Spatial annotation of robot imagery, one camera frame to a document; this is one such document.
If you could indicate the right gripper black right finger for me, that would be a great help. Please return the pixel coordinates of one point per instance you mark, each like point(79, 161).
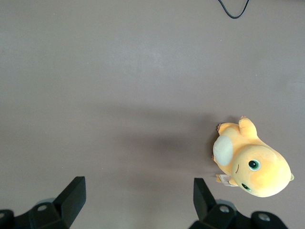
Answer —
point(207, 210)

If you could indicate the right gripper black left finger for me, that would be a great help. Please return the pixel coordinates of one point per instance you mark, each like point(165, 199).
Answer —
point(69, 207)

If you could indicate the yellow plush toy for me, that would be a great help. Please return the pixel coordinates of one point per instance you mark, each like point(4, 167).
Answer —
point(262, 167)

